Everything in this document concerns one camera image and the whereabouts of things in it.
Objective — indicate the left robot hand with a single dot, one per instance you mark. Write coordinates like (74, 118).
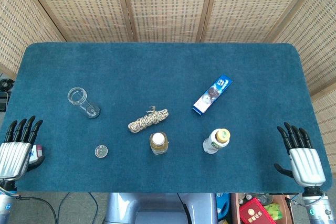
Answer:
(13, 159)

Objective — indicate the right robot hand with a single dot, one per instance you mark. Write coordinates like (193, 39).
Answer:
(307, 165)

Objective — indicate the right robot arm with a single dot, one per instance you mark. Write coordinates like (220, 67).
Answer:
(319, 209)

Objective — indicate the clear glass jar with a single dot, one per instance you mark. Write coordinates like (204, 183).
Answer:
(92, 111)

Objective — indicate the small white red box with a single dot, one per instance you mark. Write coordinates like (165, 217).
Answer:
(38, 151)

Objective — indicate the green snack packet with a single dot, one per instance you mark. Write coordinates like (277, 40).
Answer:
(274, 211)

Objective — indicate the black equipment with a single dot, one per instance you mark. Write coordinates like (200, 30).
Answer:
(2, 102)

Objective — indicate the red booklet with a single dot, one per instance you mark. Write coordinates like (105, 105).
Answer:
(253, 212)

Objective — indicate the brown wooden crate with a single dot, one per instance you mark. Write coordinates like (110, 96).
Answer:
(235, 208)

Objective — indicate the white bottle yellow cap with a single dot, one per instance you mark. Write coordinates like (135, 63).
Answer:
(216, 142)

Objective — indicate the blue plastic container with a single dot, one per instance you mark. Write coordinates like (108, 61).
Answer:
(223, 205)

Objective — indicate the blue cookie box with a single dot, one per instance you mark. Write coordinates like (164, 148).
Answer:
(211, 95)

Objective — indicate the tea bottle white cap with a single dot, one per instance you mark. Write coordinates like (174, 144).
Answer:
(158, 142)

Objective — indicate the grey-blue robot torso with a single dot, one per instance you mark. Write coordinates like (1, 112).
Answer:
(157, 208)

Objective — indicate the blue table cloth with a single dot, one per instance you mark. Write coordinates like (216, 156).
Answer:
(168, 72)

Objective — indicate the woven bamboo folding screen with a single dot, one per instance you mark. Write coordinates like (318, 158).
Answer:
(168, 6)

